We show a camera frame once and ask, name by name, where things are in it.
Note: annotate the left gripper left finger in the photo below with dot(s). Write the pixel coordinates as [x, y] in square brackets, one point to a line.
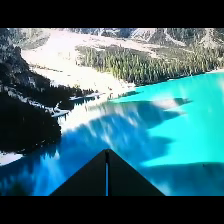
[90, 178]

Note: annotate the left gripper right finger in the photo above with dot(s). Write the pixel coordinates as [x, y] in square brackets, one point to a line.
[128, 178]

